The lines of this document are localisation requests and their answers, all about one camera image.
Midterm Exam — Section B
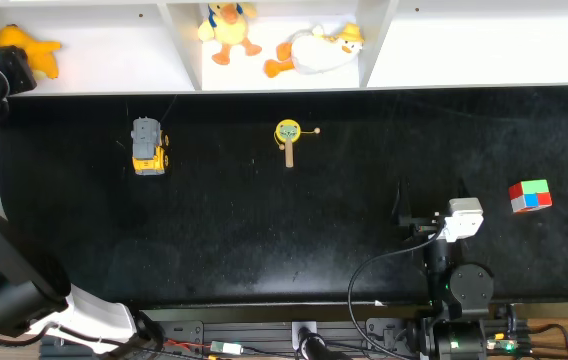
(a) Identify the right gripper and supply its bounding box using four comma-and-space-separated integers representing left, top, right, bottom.
390, 176, 471, 238

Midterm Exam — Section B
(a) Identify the grey and yellow toy truck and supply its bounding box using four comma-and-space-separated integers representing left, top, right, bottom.
129, 116, 172, 177

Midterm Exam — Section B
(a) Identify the orange rubber duck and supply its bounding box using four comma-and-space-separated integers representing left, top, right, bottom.
0, 24, 63, 81

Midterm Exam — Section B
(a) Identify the many-coloured puzzle cube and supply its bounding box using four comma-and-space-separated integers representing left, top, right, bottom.
507, 178, 554, 215

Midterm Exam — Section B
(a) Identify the white shelf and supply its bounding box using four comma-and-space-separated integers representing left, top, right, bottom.
0, 0, 568, 97

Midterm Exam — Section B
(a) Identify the yellow wooden rattle drum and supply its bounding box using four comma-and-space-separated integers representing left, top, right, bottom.
273, 118, 322, 170

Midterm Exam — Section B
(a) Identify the white plush goose with hat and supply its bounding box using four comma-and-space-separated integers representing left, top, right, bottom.
262, 22, 366, 80

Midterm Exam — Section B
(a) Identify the yellow plush duck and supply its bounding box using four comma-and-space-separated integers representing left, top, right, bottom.
196, 2, 264, 67

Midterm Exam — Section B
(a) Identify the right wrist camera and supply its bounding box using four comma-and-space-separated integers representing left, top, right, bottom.
435, 196, 486, 244

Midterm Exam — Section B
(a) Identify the mounting rail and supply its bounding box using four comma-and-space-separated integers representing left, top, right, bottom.
38, 302, 568, 360

